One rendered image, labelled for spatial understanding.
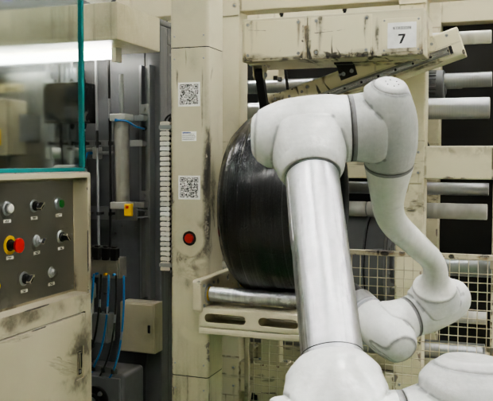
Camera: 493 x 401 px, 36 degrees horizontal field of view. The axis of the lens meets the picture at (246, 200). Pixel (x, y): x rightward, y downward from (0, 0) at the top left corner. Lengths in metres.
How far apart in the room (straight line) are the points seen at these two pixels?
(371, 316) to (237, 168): 0.60
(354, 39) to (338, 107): 1.07
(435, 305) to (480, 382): 0.73
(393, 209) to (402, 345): 0.35
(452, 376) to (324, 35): 1.60
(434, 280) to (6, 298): 1.12
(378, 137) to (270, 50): 1.17
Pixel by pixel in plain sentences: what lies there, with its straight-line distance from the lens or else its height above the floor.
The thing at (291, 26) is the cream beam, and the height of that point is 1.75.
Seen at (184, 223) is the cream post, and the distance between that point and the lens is 2.38.
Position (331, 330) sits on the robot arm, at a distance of 1.19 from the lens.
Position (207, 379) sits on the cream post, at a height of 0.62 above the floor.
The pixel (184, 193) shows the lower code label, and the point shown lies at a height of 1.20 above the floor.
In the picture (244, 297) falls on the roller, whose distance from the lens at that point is 2.25.
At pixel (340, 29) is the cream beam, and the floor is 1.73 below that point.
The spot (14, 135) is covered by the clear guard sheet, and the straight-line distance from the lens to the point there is 2.11.
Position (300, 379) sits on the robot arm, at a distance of 1.14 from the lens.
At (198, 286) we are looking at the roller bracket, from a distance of 2.26.
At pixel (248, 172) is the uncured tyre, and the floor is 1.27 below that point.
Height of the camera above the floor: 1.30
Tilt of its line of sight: 3 degrees down
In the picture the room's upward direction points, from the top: straight up
